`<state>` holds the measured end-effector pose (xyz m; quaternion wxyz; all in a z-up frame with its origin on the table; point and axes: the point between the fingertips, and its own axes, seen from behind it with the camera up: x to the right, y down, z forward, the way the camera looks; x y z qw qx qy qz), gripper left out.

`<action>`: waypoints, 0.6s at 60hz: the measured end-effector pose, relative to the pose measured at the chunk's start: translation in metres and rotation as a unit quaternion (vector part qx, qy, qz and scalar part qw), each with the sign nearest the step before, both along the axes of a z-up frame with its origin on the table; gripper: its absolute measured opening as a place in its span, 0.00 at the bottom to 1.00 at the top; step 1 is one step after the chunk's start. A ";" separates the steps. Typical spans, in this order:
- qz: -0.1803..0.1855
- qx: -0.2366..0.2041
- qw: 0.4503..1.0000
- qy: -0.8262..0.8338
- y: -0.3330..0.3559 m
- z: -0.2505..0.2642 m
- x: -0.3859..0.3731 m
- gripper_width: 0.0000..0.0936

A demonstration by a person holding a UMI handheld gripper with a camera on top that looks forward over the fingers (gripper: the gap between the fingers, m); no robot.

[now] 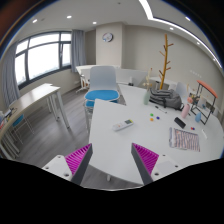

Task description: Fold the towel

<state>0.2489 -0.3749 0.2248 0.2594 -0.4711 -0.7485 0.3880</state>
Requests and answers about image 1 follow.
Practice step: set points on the long white side desk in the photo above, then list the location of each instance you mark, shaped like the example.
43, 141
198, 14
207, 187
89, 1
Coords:
23, 104

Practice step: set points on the grey window curtain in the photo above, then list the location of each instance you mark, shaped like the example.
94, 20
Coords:
78, 57

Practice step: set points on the light blue egg-shaped object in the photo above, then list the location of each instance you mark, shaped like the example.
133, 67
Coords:
198, 117

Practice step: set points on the grey backpack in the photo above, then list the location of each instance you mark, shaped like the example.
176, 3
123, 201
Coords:
166, 98

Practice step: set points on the black pen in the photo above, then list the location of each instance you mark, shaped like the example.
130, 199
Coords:
160, 109

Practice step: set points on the pale green vase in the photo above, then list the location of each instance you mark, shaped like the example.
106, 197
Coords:
146, 97

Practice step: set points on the round wall clock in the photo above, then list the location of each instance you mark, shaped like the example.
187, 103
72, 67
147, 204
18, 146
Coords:
107, 37

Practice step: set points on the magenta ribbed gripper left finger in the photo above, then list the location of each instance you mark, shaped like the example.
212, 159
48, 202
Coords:
78, 162

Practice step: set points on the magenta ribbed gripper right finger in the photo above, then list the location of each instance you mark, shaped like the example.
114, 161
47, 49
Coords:
145, 160

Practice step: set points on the white marker pen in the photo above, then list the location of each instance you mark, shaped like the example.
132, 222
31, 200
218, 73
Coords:
203, 132

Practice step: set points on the striped folded towel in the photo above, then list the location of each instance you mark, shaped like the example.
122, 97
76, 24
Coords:
185, 140

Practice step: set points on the black frame orange-top rack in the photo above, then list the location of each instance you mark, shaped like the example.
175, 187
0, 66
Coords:
199, 101

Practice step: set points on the pink bottle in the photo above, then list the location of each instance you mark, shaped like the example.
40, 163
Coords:
185, 111

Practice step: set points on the white chair blue seat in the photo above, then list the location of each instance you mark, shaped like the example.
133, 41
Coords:
103, 86

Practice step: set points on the large window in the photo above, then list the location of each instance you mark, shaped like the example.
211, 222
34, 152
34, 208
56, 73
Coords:
40, 55

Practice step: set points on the white remote control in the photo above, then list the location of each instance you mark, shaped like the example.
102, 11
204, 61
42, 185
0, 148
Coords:
122, 125

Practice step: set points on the wooden coat rack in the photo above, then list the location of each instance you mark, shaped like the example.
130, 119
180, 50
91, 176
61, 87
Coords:
162, 72

